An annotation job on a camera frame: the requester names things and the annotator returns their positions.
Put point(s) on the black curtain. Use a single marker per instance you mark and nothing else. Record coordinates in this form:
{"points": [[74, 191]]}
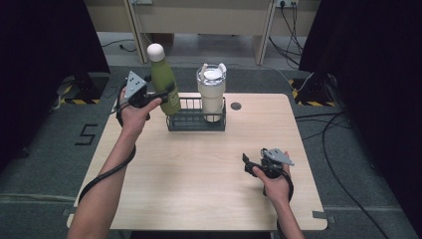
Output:
{"points": [[381, 66], [40, 49]]}

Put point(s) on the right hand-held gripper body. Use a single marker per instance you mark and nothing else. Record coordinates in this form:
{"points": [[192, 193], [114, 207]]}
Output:
{"points": [[275, 159]]}

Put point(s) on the person's right hand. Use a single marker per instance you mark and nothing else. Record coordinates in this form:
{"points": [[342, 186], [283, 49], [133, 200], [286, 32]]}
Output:
{"points": [[277, 187]]}

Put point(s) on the green bottle with white cap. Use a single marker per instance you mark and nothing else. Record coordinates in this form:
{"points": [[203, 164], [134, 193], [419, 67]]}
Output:
{"points": [[163, 79]]}

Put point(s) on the grey tape strip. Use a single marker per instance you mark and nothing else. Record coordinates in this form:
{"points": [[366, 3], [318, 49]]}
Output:
{"points": [[68, 211], [323, 215]]}

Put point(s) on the person's left hand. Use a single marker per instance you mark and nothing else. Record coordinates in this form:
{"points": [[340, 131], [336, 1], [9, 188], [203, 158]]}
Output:
{"points": [[136, 116]]}

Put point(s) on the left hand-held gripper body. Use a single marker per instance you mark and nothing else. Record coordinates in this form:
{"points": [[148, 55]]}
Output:
{"points": [[136, 89]]}

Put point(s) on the black stand base hazard tape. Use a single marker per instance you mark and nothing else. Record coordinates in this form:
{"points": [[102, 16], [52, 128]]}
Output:
{"points": [[90, 87], [313, 90]]}

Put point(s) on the white tumbler with clear lid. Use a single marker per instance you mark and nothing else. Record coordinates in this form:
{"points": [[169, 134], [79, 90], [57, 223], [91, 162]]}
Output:
{"points": [[211, 94]]}

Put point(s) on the white wall socket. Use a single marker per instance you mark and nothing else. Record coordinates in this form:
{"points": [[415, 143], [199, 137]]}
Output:
{"points": [[287, 2], [142, 1]]}

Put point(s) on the beige wooden desk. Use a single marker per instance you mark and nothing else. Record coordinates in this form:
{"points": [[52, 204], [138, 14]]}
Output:
{"points": [[199, 20]]}

